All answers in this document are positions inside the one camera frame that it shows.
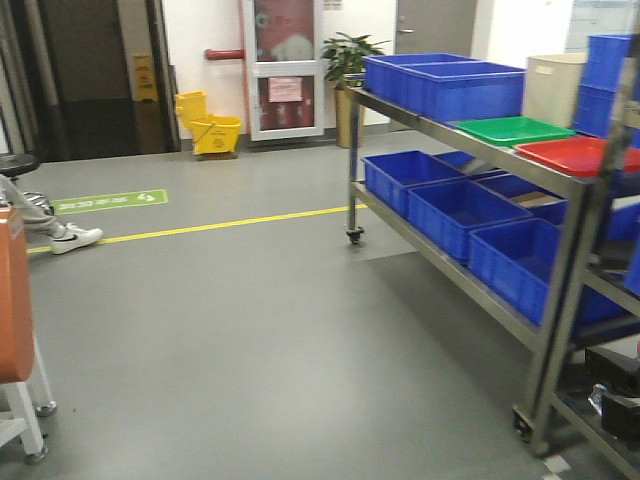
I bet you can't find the blue bin on cart top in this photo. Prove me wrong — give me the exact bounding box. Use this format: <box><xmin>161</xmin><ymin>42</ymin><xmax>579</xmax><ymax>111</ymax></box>
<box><xmin>403</xmin><ymin>61</ymin><xmax>525</xmax><ymax>123</ymax></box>

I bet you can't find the red plastic tray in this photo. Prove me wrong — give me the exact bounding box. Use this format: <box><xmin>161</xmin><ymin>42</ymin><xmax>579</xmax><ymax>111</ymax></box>
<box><xmin>514</xmin><ymin>135</ymin><xmax>640</xmax><ymax>177</ymax></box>

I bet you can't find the lower blue stacked crate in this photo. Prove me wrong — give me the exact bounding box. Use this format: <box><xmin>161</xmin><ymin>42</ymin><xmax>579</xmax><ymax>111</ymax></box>
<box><xmin>573</xmin><ymin>85</ymin><xmax>615</xmax><ymax>138</ymax></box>

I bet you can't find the blue stacked crate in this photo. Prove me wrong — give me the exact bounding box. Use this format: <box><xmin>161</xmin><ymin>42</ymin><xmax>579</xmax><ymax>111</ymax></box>
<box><xmin>573</xmin><ymin>85</ymin><xmax>615</xmax><ymax>138</ymax></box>
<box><xmin>581</xmin><ymin>34</ymin><xmax>631</xmax><ymax>91</ymax></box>

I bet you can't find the white glass door cabinet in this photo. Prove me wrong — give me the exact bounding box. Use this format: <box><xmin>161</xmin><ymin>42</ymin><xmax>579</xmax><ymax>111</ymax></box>
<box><xmin>239</xmin><ymin>1</ymin><xmax>324</xmax><ymax>142</ymax></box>

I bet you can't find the green plastic tray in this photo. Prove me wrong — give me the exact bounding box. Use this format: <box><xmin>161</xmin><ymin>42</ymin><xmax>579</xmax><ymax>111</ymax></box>
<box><xmin>452</xmin><ymin>116</ymin><xmax>576</xmax><ymax>147</ymax></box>

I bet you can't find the white sneaker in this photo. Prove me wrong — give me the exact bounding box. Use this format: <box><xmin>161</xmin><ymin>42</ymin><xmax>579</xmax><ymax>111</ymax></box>
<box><xmin>50</xmin><ymin>223</ymin><xmax>104</xmax><ymax>255</ymax></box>

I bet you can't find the cream plastic basket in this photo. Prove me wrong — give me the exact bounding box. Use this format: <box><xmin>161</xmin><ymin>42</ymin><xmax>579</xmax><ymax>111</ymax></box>
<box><xmin>522</xmin><ymin>52</ymin><xmax>587</xmax><ymax>128</ymax></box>

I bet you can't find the tall potted plant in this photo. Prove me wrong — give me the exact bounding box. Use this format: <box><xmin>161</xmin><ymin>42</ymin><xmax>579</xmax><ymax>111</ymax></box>
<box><xmin>321</xmin><ymin>32</ymin><xmax>388</xmax><ymax>148</ymax></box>

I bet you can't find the stainless steel cart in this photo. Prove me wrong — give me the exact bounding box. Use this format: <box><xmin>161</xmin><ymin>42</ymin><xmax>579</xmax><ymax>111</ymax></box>
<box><xmin>348</xmin><ymin>88</ymin><xmax>639</xmax><ymax>479</ymax></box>

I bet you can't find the upper blue stacked crate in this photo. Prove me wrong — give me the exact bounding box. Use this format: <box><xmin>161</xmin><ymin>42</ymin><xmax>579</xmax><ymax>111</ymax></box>
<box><xmin>581</xmin><ymin>34</ymin><xmax>631</xmax><ymax>91</ymax></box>

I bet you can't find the yellow mop bucket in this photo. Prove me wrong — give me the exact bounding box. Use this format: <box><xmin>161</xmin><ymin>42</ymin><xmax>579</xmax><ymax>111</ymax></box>
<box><xmin>174</xmin><ymin>90</ymin><xmax>242</xmax><ymax>155</ymax></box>

